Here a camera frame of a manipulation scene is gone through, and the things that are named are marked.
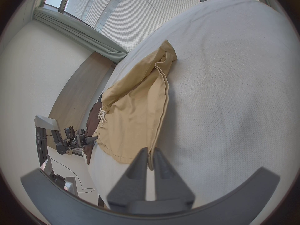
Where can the black garment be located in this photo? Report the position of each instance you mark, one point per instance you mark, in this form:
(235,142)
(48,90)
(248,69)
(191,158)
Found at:
(100,98)

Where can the bed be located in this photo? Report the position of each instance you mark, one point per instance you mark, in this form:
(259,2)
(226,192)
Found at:
(222,90)

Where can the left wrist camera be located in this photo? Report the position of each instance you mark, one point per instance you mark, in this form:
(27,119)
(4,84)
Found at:
(81,132)

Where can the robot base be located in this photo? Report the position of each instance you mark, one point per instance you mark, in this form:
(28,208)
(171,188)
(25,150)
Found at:
(70,184)

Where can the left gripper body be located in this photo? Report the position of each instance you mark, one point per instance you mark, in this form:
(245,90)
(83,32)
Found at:
(82,140)

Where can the grey-green curtain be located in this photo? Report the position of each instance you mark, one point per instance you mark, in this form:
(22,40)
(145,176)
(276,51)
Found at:
(82,34)

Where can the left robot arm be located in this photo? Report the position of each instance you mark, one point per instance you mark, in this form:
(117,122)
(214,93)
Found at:
(45,123)

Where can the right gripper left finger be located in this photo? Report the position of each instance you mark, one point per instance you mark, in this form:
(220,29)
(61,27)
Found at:
(133,184)

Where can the window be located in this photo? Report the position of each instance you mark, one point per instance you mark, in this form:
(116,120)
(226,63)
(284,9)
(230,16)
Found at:
(121,6)

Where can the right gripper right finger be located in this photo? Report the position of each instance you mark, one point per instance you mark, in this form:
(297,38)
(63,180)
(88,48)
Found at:
(168,184)

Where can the tan shorts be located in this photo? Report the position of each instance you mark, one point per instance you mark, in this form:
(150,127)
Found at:
(136,106)

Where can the brown garment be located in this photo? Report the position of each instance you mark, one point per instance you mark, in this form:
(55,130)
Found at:
(92,125)

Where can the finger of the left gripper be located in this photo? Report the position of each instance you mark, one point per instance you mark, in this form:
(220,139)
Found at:
(91,138)

